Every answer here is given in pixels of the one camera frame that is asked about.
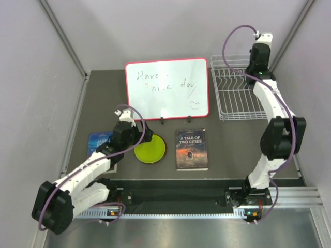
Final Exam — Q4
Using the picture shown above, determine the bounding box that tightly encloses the lime green plate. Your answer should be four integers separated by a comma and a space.
134, 134, 167, 164

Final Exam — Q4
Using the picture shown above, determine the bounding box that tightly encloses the red floral plate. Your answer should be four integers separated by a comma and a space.
144, 134, 167, 164

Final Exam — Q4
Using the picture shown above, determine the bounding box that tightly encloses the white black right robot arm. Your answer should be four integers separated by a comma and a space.
241, 43, 307, 205

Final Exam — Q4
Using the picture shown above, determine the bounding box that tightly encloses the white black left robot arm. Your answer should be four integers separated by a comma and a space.
31, 120, 153, 235

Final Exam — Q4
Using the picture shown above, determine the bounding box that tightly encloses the Jane Eyre book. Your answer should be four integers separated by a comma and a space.
87, 132, 112, 162

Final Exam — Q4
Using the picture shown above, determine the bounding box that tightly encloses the Tale of Two Cities book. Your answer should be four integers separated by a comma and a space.
176, 128, 209, 171

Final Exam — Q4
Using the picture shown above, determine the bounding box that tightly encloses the pink framed whiteboard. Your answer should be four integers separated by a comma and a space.
125, 57, 209, 120

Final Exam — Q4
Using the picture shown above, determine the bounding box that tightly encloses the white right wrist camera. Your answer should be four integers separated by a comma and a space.
254, 31, 273, 48

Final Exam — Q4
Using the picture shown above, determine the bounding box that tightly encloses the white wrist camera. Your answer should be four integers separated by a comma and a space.
254, 31, 273, 48
114, 108, 136, 127

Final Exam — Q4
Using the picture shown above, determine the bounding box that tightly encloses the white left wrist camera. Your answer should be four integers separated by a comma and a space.
114, 108, 136, 127

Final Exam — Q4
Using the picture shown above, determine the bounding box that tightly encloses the white wire dish rack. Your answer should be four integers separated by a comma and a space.
210, 55, 267, 121

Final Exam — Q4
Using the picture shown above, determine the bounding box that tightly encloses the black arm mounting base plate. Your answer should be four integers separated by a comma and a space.
111, 179, 272, 207

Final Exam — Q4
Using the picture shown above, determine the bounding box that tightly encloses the aluminium frame rail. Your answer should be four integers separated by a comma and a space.
75, 187, 323, 222

